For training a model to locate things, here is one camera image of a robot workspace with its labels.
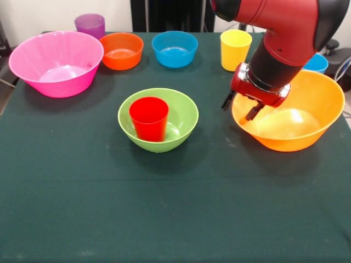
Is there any pink plastic bowl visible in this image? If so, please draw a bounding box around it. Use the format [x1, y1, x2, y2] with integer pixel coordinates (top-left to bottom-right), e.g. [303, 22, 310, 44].
[8, 30, 105, 99]

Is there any blue plastic cup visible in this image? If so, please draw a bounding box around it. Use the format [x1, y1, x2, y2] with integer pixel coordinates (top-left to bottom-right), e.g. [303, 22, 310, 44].
[303, 53, 329, 74]

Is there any yellow plastic cup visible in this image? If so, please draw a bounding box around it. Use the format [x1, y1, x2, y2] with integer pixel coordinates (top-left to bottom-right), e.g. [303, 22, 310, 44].
[220, 29, 253, 72]

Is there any black wall cable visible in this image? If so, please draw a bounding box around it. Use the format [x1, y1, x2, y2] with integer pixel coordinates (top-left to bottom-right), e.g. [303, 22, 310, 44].
[238, 23, 257, 33]

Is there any blue plastic bowl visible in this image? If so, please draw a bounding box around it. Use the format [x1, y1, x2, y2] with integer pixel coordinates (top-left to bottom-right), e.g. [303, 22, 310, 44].
[151, 30, 199, 68]

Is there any purple plastic cup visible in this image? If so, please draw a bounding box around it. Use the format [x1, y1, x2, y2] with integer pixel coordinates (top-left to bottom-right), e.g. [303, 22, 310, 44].
[74, 13, 106, 41]

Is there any dark green tablecloth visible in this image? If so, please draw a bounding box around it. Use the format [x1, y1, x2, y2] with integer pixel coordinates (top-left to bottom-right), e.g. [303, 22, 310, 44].
[0, 31, 351, 263]

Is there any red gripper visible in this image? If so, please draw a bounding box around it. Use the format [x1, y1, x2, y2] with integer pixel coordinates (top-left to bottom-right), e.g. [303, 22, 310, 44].
[221, 62, 291, 122]

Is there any orange plastic bowl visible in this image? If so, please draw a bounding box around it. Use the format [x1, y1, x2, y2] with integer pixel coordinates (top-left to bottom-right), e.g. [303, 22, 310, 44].
[99, 32, 144, 71]

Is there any red plastic cup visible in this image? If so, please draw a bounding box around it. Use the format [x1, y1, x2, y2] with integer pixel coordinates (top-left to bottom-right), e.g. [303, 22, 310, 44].
[128, 96, 169, 142]

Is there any yellow plastic bowl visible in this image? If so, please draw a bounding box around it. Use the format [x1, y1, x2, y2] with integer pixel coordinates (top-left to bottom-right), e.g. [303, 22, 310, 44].
[231, 70, 346, 152]

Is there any grey cable bundle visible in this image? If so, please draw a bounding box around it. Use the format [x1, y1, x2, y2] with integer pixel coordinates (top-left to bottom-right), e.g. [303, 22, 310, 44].
[330, 57, 351, 95]

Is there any green plastic bowl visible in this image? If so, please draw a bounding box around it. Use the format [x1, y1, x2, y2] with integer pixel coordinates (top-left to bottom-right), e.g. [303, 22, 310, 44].
[117, 88, 200, 153]

